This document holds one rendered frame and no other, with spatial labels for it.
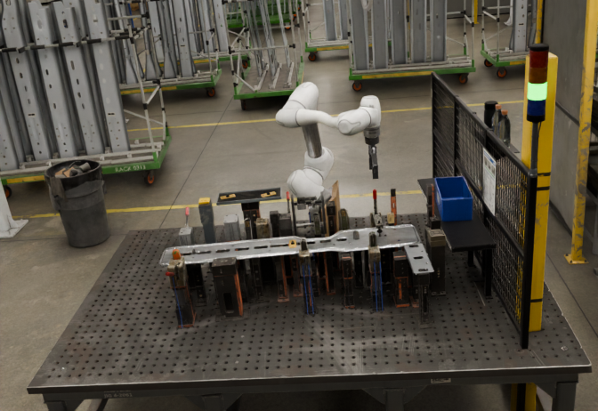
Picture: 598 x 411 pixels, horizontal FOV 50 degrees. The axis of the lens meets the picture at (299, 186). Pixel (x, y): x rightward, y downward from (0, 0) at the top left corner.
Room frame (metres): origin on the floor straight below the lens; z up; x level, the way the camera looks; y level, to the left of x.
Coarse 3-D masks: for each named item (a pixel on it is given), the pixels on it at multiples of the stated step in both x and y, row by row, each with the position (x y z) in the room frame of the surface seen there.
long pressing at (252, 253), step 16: (256, 240) 3.11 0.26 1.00; (272, 240) 3.10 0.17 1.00; (288, 240) 3.08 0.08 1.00; (320, 240) 3.04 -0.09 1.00; (336, 240) 3.02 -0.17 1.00; (352, 240) 3.00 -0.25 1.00; (368, 240) 2.98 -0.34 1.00; (384, 240) 2.97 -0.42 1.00; (400, 240) 2.95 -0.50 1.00; (416, 240) 2.93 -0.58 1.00; (192, 256) 3.01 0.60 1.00; (208, 256) 2.99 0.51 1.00; (224, 256) 2.97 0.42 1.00; (240, 256) 2.96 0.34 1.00; (256, 256) 2.94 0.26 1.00
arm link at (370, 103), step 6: (366, 96) 3.17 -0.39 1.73; (372, 96) 3.16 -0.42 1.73; (360, 102) 3.16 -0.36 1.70; (366, 102) 3.12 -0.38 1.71; (372, 102) 3.12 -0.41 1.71; (378, 102) 3.14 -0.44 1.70; (360, 108) 3.12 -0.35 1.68; (366, 108) 3.11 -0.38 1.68; (372, 108) 3.11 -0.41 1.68; (378, 108) 3.13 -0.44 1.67; (372, 114) 3.09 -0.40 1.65; (378, 114) 3.12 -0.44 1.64; (372, 120) 3.08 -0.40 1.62; (378, 120) 3.13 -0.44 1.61; (372, 126) 3.12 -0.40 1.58
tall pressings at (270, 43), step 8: (264, 0) 10.52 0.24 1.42; (248, 8) 10.17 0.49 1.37; (264, 8) 10.45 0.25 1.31; (280, 8) 10.81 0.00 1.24; (248, 16) 9.98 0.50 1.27; (264, 16) 10.21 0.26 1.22; (256, 24) 10.78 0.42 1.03; (280, 24) 10.45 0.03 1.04; (256, 32) 10.50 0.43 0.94; (264, 32) 9.96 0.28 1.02; (272, 40) 10.65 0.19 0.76; (256, 56) 9.99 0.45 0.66; (272, 56) 10.31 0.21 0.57; (288, 56) 10.67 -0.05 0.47; (256, 64) 9.98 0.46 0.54; (272, 64) 10.10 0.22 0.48; (288, 64) 10.48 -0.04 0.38; (272, 72) 9.99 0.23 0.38
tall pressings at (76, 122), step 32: (0, 0) 7.16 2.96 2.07; (64, 0) 7.34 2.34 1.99; (0, 32) 7.33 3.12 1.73; (32, 32) 7.14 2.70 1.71; (64, 32) 7.08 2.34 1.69; (96, 32) 7.09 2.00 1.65; (0, 64) 7.07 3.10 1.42; (32, 64) 7.27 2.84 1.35; (64, 64) 7.35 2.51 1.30; (96, 64) 7.05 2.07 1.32; (0, 96) 6.85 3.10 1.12; (32, 96) 7.04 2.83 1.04; (64, 96) 7.08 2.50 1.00; (96, 96) 7.29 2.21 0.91; (0, 128) 6.77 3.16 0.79; (32, 128) 7.01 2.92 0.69; (64, 128) 7.00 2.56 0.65; (96, 128) 7.03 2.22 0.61; (0, 160) 6.75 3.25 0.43
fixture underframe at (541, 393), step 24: (288, 384) 2.37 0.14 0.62; (312, 384) 2.36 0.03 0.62; (336, 384) 2.35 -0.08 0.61; (360, 384) 2.34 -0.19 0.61; (384, 384) 2.33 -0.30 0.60; (408, 384) 2.32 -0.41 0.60; (456, 384) 2.30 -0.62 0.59; (552, 384) 2.28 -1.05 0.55; (576, 384) 2.25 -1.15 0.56; (48, 408) 2.48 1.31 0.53; (72, 408) 2.49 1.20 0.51; (96, 408) 2.81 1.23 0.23; (216, 408) 2.40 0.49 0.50; (552, 408) 2.32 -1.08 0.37
